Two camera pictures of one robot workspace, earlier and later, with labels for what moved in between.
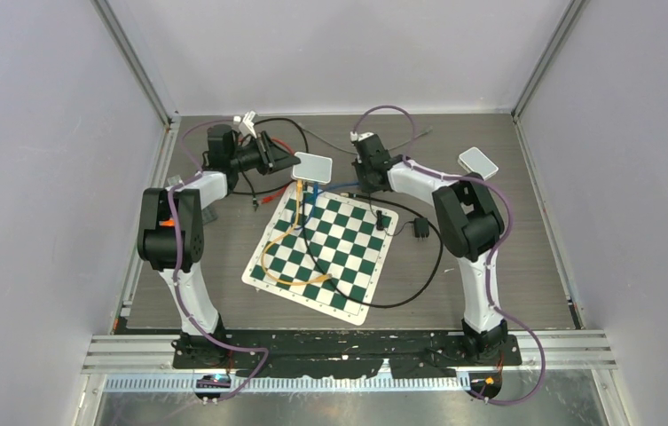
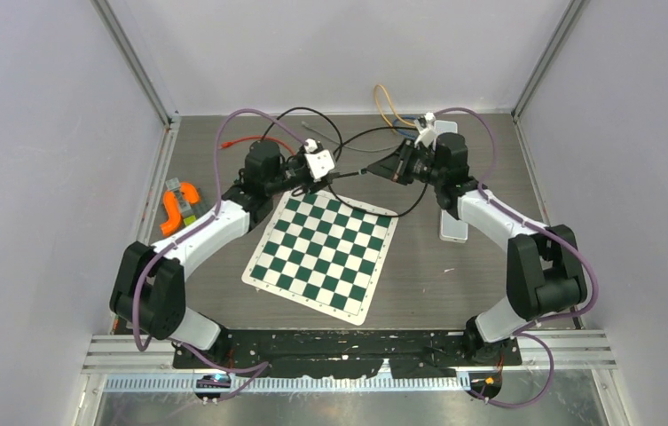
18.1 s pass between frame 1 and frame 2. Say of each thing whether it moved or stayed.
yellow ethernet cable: moved
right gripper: moved
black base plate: stayed
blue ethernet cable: moved
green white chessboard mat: stayed
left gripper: moved
